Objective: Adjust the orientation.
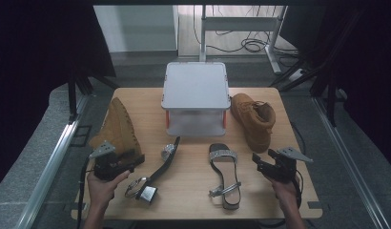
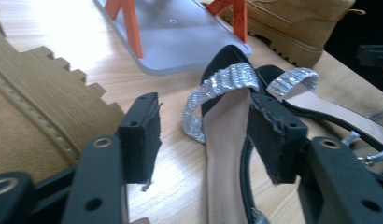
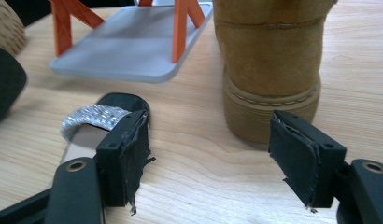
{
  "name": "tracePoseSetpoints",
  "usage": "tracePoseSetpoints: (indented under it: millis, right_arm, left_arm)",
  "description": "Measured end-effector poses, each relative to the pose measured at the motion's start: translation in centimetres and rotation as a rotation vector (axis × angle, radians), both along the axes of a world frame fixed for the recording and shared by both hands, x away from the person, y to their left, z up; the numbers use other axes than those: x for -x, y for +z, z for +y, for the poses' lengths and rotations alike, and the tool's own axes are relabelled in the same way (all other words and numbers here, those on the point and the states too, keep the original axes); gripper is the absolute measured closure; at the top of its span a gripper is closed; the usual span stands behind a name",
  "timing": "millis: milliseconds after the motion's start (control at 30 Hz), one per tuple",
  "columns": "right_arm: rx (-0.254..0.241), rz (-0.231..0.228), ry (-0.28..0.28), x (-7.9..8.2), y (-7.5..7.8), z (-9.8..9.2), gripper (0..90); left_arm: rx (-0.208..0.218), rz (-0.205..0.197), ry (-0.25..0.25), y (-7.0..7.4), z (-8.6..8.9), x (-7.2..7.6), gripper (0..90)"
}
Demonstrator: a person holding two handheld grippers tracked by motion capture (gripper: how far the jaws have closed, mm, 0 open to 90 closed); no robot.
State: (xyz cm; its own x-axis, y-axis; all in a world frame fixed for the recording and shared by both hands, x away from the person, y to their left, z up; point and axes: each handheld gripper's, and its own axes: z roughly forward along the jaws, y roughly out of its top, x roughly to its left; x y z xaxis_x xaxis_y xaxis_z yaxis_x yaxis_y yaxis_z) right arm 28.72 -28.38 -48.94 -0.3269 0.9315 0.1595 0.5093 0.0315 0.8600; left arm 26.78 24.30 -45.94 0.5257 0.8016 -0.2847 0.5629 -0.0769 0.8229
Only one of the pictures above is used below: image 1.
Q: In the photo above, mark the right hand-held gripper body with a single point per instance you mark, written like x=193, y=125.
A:
x=282, y=170

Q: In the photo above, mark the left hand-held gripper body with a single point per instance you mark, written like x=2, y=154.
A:
x=107, y=167

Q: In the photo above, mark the tan suede boot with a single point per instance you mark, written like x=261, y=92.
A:
x=117, y=124
x=252, y=120

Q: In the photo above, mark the white two-tier shoe rack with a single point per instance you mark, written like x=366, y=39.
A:
x=196, y=86

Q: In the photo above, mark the person's right hand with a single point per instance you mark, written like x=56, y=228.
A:
x=287, y=194

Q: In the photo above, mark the person's left hand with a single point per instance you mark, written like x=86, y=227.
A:
x=101, y=192

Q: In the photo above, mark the white cabinet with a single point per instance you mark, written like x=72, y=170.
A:
x=136, y=28

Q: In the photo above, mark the black floor frame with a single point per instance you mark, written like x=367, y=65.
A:
x=81, y=136

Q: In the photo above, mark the aluminium rail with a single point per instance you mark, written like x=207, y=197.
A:
x=346, y=159
x=53, y=159

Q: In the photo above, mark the white desk frame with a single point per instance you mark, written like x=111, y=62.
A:
x=239, y=24

